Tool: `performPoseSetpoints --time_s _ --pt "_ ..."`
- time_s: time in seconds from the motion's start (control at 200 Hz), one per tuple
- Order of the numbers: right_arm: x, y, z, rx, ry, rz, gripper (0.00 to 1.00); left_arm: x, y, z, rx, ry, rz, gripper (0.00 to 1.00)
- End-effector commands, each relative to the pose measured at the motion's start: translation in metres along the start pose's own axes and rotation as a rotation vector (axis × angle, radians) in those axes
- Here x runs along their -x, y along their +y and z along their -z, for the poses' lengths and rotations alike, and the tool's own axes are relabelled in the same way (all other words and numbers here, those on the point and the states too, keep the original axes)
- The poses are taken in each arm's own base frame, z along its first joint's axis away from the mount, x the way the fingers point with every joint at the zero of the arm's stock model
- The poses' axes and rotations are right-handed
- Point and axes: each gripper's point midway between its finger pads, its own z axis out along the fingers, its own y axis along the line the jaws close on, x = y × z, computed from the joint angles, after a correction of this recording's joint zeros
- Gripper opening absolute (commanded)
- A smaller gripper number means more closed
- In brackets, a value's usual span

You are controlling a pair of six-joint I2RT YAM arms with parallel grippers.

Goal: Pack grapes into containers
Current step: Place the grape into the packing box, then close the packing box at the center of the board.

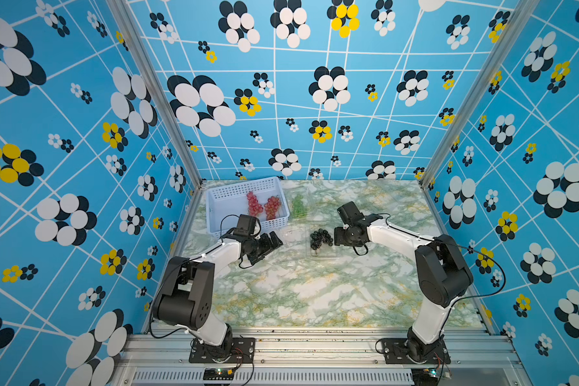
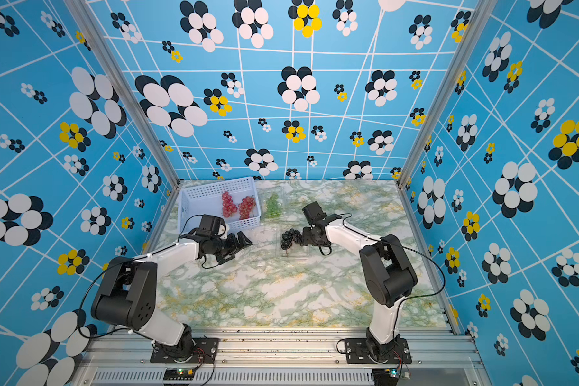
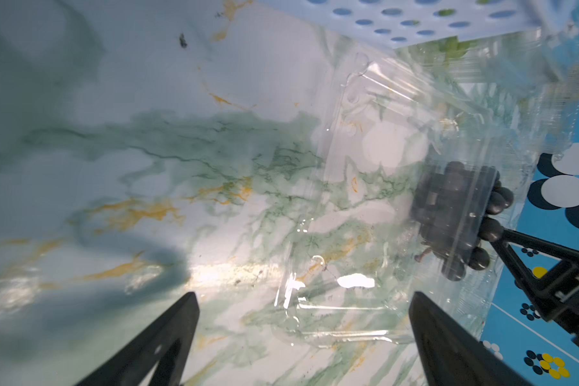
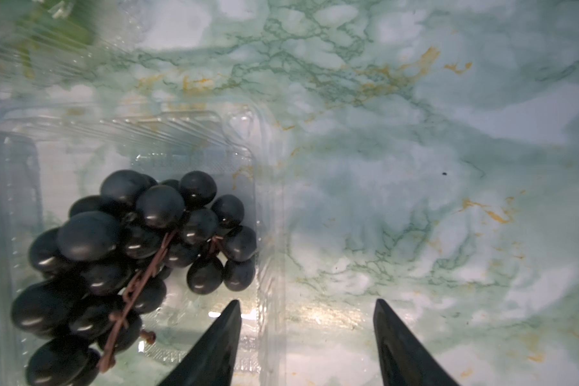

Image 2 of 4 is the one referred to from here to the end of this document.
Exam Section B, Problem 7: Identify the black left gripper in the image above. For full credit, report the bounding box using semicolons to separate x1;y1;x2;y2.
211;230;253;264

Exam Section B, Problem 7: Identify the black grape bunch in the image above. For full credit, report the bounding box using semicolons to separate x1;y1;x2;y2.
281;228;304;251

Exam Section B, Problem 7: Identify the green grape bunch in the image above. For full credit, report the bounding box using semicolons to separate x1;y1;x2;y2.
265;193;282;219

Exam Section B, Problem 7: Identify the clear plastic clamshell container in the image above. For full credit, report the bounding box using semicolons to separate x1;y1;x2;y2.
261;191;289;225

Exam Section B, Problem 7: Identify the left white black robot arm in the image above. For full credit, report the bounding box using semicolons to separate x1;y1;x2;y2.
91;232;252;362

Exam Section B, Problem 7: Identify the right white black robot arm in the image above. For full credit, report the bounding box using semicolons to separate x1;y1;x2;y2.
302;218;418;363

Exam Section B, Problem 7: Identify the red grape bunch left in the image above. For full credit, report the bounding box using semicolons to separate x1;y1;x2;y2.
221;191;238;218

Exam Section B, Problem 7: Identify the red grape bunch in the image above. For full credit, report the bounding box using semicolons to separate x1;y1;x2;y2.
221;191;238;218
238;196;257;220

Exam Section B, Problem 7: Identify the red grape bunch right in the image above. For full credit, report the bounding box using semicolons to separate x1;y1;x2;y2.
238;196;257;220

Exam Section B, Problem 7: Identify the light blue perforated plastic basket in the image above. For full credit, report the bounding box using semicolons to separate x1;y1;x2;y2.
177;177;262;233

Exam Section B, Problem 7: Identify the left green circuit board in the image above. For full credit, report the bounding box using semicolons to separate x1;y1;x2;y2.
162;368;196;385

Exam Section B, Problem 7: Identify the green circuit board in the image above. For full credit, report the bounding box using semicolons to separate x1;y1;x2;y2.
162;368;196;385
372;368;402;386

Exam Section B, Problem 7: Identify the right green circuit board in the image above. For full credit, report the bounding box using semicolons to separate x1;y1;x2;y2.
372;368;402;386

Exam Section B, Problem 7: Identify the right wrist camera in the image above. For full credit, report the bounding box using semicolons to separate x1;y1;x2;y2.
302;201;327;226

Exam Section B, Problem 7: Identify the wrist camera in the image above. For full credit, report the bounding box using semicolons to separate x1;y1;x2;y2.
302;201;327;226
191;215;228;237

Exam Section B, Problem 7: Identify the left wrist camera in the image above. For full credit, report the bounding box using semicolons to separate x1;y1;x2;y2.
191;215;228;237

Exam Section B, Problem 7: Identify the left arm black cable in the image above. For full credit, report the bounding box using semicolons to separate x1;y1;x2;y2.
76;214;228;341

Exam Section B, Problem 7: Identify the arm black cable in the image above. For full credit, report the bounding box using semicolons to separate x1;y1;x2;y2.
76;214;228;341
317;211;447;315

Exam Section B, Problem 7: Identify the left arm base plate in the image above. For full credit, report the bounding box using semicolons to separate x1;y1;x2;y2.
150;337;220;364

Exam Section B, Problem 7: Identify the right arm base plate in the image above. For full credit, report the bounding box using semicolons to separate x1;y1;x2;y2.
342;336;413;365

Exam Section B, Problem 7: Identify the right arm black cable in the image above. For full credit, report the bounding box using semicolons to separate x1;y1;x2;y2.
317;211;447;315

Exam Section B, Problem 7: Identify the aluminium front rail frame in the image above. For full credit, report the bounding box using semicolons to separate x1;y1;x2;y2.
72;327;492;385

